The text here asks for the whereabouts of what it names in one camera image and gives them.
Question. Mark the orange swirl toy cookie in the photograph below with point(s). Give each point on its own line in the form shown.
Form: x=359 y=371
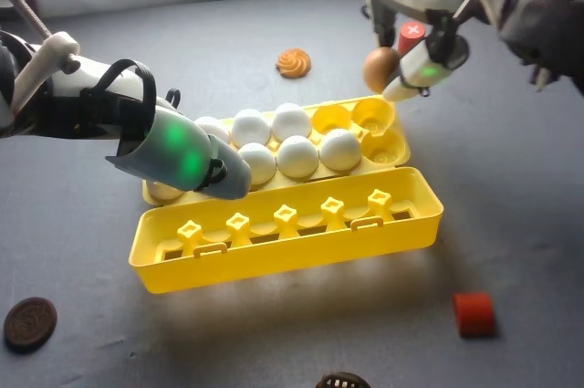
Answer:
x=294 y=64

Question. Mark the brown toy egg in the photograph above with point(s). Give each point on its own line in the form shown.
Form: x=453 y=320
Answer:
x=378 y=69

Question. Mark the red half-cylinder block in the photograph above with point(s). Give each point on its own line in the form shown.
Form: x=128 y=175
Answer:
x=474 y=315

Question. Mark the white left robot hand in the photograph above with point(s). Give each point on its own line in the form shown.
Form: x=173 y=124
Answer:
x=173 y=146

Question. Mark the yellow plastic egg box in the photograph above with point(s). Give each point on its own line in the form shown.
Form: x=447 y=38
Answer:
x=283 y=265

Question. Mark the grey table cloth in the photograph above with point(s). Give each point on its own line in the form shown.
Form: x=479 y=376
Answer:
x=91 y=269

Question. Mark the brown round toy cookie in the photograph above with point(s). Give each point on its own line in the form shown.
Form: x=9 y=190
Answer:
x=29 y=325

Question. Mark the chocolate toy cake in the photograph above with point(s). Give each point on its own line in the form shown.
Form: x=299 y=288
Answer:
x=342 y=381

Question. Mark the red disc with white plus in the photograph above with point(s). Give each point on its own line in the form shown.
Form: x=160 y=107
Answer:
x=413 y=32

